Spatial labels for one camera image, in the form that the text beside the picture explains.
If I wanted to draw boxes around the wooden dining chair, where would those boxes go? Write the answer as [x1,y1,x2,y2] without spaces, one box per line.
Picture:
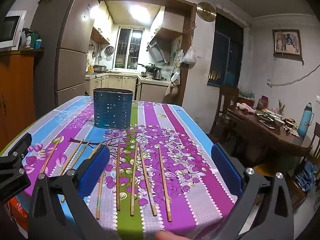
[209,86,240,135]

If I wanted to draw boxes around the kitchen counter cabinets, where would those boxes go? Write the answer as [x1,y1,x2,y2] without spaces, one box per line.
[85,72,169,103]

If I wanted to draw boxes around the orange wooden cabinet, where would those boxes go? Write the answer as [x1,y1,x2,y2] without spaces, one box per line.
[0,51,36,150]

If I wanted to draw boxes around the blue cloth on chair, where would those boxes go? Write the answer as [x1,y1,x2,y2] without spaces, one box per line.
[293,161,317,193]

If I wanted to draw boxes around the framed elephant picture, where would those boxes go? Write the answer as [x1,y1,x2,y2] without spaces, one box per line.
[272,29,303,62]

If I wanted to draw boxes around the kitchen window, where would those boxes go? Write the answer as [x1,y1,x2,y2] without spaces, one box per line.
[114,28,144,70]

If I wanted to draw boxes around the dark window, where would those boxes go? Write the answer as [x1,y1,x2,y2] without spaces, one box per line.
[207,14,244,87]

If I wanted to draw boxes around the dark wooden dining table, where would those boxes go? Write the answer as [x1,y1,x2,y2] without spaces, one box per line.
[227,106,311,165]

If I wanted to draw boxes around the black wok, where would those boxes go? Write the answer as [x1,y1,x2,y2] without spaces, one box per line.
[138,63,161,73]

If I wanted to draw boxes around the wooden chopstick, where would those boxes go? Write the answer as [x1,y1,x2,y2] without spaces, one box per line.
[61,141,91,203]
[116,142,120,211]
[40,137,62,173]
[138,143,157,217]
[130,143,138,217]
[59,140,83,176]
[158,147,172,222]
[88,141,104,221]

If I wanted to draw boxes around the person's thumb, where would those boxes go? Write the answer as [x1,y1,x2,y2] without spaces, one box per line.
[155,230,190,240]

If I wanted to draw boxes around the white plastic bag hanging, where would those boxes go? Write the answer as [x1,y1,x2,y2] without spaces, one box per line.
[183,46,197,65]

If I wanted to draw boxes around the white microwave oven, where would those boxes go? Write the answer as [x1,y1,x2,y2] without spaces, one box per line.
[0,10,27,51]

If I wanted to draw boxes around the white wall cable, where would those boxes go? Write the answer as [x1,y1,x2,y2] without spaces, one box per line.
[266,64,320,88]

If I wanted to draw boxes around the gold round wall clock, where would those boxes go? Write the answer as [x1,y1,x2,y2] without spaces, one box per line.
[196,2,216,22]

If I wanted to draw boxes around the floral striped tablecloth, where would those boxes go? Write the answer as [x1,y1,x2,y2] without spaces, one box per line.
[22,96,237,239]

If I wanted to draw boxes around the blue perforated utensil holder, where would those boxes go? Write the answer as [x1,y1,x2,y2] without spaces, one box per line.
[93,88,133,129]

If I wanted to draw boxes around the pink cloth on table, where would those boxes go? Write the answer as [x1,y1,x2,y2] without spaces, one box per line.
[236,102,255,114]

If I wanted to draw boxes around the teal thermos bottle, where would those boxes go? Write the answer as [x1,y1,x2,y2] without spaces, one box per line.
[298,102,314,137]

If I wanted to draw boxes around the steel range hood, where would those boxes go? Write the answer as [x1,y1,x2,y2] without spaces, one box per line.
[147,38,171,64]

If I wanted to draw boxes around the grey refrigerator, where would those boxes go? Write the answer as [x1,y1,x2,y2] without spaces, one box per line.
[31,0,98,118]

